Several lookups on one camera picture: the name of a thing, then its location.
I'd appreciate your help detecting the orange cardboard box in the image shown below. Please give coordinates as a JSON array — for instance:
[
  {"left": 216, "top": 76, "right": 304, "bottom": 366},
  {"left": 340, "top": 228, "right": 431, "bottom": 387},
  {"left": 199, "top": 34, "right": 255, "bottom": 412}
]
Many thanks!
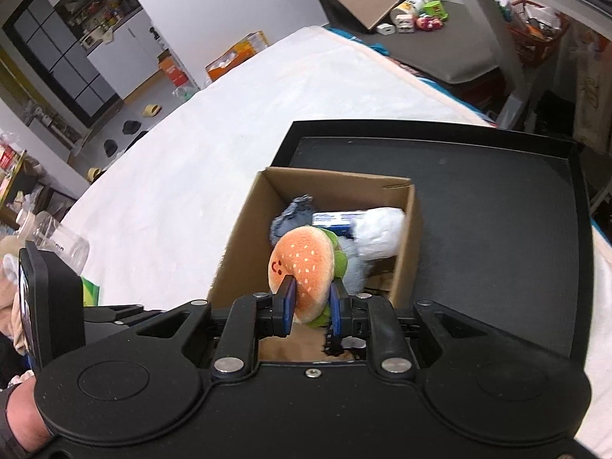
[{"left": 205, "top": 31, "right": 269, "bottom": 82}]

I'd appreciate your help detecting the clear plastic bottle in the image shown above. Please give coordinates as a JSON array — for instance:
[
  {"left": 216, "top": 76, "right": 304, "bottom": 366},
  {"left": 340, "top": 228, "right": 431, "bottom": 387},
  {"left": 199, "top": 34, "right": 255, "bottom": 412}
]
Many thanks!
[{"left": 16, "top": 210, "right": 91, "bottom": 280}]

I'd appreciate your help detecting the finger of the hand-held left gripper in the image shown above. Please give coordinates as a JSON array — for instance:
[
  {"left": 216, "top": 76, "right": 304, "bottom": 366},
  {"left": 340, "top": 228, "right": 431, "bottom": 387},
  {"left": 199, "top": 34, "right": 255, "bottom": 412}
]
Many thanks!
[{"left": 83, "top": 303, "right": 166, "bottom": 328}]

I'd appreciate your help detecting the dark shelving unit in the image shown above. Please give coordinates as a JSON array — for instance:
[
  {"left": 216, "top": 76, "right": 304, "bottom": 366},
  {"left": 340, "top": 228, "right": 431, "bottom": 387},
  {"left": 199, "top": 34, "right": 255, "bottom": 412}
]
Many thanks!
[{"left": 2, "top": 0, "right": 120, "bottom": 127}]

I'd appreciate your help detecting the grey cushion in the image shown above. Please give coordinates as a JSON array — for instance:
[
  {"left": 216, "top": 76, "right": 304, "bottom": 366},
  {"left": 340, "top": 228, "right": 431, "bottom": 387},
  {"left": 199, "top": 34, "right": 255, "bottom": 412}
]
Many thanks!
[{"left": 325, "top": 0, "right": 503, "bottom": 84}]

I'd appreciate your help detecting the cream tote bag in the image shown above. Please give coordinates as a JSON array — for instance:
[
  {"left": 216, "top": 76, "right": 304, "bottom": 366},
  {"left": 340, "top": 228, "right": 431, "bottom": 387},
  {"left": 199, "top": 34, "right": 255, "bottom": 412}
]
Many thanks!
[{"left": 571, "top": 24, "right": 612, "bottom": 154}]

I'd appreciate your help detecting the red plastic basket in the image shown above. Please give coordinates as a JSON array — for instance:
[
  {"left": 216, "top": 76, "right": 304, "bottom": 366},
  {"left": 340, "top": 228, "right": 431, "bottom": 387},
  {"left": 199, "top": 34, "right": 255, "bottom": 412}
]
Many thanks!
[{"left": 507, "top": 0, "right": 572, "bottom": 68}]

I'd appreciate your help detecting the light blue fuzzy cloth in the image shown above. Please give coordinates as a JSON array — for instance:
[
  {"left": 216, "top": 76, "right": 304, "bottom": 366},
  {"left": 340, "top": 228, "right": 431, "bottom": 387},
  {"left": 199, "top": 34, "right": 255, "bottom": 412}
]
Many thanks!
[{"left": 340, "top": 241, "right": 378, "bottom": 295}]

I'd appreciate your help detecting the green packet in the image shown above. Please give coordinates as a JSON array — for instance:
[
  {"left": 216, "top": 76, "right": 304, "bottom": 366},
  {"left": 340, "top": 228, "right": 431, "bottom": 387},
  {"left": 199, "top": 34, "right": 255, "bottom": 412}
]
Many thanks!
[{"left": 80, "top": 275, "right": 102, "bottom": 307}]

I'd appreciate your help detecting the person's left hand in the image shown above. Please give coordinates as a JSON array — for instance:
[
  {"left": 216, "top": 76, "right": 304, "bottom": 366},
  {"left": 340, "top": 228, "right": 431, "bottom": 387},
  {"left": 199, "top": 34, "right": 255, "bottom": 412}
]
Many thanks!
[{"left": 0, "top": 382, "right": 52, "bottom": 459}]

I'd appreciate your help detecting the denim cloth piece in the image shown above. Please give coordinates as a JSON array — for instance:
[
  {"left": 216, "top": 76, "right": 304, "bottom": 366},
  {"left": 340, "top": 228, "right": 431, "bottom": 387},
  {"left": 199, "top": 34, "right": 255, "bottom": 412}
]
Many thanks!
[{"left": 270, "top": 194, "right": 316, "bottom": 249}]

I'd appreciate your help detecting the orange carton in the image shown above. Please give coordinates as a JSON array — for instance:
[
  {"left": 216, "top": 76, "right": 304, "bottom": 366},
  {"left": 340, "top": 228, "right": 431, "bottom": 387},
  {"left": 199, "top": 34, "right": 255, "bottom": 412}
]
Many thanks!
[{"left": 158, "top": 52, "right": 189, "bottom": 88}]

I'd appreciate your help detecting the white cabinet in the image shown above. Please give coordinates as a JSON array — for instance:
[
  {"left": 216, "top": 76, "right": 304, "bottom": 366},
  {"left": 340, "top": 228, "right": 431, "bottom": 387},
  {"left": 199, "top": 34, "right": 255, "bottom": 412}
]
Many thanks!
[{"left": 86, "top": 10, "right": 168, "bottom": 101}]

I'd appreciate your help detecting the burger plush toy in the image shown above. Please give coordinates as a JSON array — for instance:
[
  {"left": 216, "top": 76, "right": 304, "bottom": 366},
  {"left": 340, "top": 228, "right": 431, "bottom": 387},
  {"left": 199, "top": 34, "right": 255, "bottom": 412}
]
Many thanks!
[{"left": 269, "top": 226, "right": 349, "bottom": 330}]

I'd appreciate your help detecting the black tray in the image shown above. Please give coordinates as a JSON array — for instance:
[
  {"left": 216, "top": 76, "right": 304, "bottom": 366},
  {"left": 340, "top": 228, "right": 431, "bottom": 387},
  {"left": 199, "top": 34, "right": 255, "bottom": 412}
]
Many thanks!
[{"left": 270, "top": 119, "right": 596, "bottom": 369}]

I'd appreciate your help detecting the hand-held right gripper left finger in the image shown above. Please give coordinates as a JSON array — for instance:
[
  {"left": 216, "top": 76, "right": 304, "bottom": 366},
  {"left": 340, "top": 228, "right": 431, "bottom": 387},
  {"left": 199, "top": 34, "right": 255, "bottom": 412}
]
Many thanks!
[{"left": 135, "top": 274, "right": 298, "bottom": 378}]

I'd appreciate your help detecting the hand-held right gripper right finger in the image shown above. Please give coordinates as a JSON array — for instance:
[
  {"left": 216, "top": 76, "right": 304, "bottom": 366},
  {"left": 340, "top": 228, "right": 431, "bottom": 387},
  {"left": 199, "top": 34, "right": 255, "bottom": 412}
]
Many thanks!
[{"left": 329, "top": 278, "right": 489, "bottom": 384}]

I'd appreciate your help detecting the blue tissue packet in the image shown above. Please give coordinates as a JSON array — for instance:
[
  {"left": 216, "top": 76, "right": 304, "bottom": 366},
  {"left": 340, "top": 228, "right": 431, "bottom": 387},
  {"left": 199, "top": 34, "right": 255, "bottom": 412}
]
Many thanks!
[{"left": 312, "top": 209, "right": 369, "bottom": 240}]

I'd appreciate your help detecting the white supplement bottle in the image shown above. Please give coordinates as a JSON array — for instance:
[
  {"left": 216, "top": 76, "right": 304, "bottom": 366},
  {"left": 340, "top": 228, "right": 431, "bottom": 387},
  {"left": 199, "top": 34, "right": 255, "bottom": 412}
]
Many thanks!
[{"left": 389, "top": 0, "right": 431, "bottom": 17}]

